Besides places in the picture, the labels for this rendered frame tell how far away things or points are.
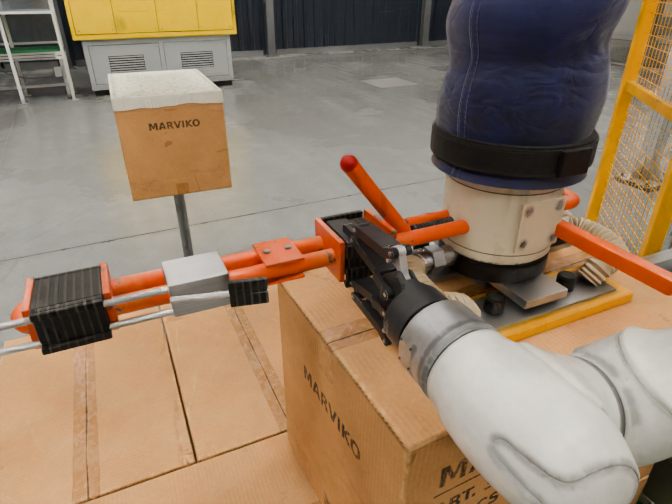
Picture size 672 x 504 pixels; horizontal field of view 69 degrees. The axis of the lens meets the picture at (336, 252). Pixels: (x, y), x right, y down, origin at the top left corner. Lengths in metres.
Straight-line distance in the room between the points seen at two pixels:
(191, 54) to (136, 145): 6.00
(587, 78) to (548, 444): 0.44
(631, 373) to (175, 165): 1.84
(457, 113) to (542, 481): 0.45
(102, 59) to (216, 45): 1.58
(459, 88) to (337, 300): 0.36
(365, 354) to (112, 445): 0.67
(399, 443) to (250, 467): 0.53
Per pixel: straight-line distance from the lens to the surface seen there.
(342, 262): 0.63
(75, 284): 0.61
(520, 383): 0.41
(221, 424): 1.16
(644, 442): 0.52
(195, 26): 7.94
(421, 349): 0.47
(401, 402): 0.62
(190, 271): 0.60
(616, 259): 0.72
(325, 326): 0.73
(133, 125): 2.04
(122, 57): 7.88
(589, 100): 0.69
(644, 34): 2.61
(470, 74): 0.67
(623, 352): 0.52
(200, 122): 2.07
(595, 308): 0.84
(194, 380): 1.27
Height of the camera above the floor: 1.38
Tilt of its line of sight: 29 degrees down
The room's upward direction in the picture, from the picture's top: straight up
